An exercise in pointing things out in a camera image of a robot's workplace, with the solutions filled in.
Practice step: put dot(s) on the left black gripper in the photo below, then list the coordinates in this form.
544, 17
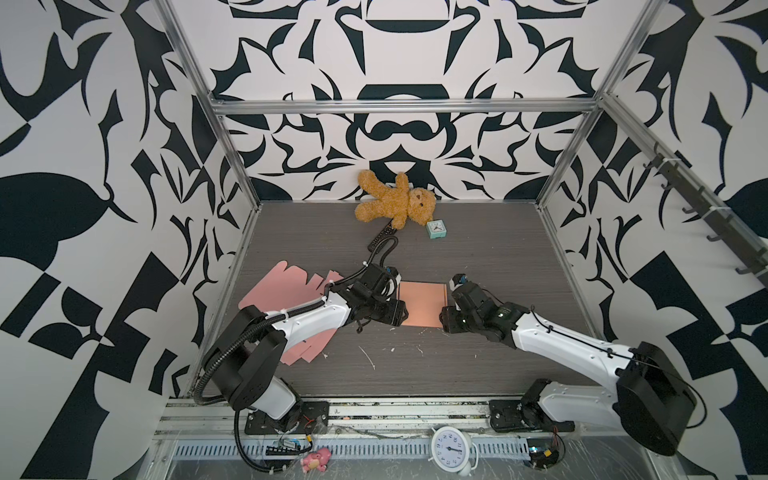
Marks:
395, 314

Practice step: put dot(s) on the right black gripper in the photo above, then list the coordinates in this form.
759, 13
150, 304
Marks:
447, 316

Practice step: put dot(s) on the salmon cardboard box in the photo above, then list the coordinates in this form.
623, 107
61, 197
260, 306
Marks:
424, 303

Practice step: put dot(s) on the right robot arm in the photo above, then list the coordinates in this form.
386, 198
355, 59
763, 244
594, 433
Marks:
636, 389

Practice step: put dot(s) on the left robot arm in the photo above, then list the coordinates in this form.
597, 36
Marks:
239, 368

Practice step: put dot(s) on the pink flat cardboard box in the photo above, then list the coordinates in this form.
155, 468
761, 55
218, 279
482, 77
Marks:
284, 287

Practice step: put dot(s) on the black remote control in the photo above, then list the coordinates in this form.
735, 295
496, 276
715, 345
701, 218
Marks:
385, 232

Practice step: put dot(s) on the small teal alarm clock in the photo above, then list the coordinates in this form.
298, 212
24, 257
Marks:
436, 229

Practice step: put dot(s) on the brown teddy bear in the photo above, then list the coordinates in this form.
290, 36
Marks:
399, 203

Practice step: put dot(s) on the white round analog clock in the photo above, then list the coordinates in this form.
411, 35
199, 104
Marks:
453, 451

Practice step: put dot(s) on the right circuit board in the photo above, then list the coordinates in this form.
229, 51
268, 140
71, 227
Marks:
544, 454

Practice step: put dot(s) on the circuit board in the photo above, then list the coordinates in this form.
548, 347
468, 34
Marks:
544, 454
293, 447

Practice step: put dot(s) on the left circuit board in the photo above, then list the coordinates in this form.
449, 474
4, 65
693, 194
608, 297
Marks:
293, 447

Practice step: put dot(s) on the small pink toy figure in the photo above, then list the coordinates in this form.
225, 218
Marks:
316, 460

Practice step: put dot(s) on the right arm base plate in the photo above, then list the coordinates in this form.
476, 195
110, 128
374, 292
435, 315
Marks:
511, 416

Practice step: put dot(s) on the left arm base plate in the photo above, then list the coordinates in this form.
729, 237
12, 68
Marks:
303, 413

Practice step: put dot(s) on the wall hook rack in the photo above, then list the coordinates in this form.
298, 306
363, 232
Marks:
701, 203

